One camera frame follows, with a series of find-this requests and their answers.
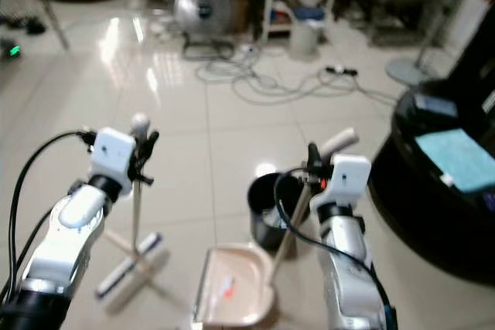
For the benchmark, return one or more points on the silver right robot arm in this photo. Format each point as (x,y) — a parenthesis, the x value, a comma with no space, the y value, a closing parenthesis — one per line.
(348,268)

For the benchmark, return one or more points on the black round waste bin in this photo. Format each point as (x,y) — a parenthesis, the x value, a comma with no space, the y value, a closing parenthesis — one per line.
(267,218)

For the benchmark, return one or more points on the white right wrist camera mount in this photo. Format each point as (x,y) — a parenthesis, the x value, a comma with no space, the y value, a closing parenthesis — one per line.
(346,179)

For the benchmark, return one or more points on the black power strip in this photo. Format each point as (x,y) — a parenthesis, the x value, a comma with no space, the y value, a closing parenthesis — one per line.
(342,71)

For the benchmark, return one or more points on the dark tablet device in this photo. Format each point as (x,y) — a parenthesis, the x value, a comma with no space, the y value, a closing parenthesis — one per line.
(435,104)

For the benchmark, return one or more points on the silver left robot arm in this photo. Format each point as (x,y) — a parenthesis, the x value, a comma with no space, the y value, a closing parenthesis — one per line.
(63,241)

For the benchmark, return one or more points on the black round table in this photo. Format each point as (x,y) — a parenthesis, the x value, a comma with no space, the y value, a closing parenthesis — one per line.
(425,222)

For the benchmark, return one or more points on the small device with green light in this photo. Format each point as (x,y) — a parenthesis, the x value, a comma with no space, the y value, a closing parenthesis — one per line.
(12,51)

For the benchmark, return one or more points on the white plastic bucket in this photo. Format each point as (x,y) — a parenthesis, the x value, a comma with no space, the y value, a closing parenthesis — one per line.
(304,39)

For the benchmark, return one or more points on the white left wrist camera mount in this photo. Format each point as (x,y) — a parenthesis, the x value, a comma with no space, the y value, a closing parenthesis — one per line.
(112,152)

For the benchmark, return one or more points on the grey floor fan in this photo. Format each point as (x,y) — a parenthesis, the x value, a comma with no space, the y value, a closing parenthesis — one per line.
(203,9)

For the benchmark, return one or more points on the beige broom with long stick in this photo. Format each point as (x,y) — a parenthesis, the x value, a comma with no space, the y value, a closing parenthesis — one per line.
(136,222)

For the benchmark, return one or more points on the light blue cloth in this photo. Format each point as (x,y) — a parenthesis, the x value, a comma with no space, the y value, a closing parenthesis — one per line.
(460,158)

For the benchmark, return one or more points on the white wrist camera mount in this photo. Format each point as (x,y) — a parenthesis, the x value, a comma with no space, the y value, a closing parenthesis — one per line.
(346,179)
(112,152)

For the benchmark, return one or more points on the grey round stand with pole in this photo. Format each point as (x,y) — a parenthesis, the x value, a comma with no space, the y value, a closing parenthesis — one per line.
(408,72)

